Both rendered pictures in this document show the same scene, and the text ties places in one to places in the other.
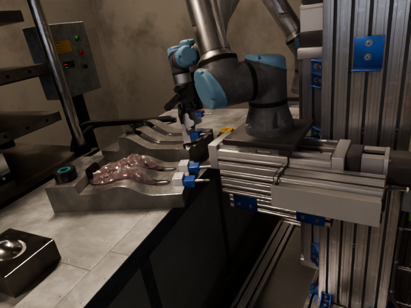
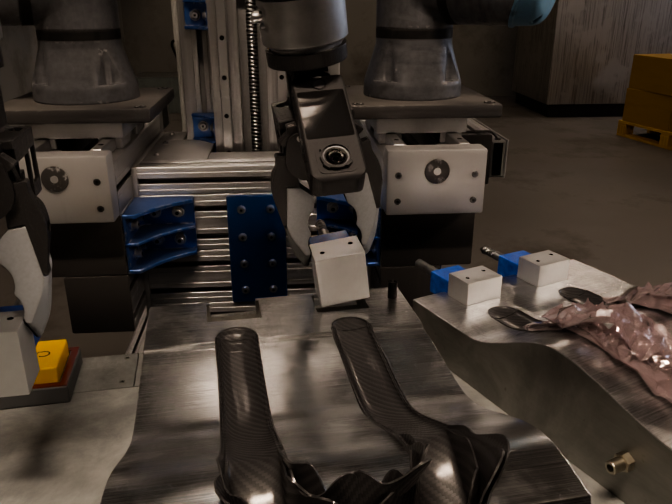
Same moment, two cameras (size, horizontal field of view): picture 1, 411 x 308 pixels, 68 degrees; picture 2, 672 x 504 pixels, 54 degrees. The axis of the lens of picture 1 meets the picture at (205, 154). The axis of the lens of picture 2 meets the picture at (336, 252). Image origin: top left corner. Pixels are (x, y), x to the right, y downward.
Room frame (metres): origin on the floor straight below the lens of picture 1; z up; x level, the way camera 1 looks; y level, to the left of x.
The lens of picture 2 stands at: (1.66, 0.53, 1.18)
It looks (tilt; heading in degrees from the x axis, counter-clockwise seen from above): 22 degrees down; 231
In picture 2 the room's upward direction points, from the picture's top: straight up
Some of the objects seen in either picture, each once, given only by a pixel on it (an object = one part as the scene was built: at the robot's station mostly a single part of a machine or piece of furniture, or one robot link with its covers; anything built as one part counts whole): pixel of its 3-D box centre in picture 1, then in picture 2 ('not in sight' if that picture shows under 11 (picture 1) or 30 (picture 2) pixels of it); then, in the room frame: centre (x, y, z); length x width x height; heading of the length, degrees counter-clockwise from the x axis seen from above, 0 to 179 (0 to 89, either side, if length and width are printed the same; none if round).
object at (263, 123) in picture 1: (268, 113); (412, 60); (0.91, -0.21, 1.09); 0.15 x 0.15 x 0.10
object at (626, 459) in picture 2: not in sight; (618, 464); (1.22, 0.34, 0.84); 0.02 x 0.01 x 0.02; 169
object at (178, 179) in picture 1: (192, 181); (515, 264); (0.98, 0.06, 0.85); 0.13 x 0.05 x 0.05; 79
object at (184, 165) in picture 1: (196, 167); (448, 280); (1.09, 0.04, 0.85); 0.13 x 0.05 x 0.05; 79
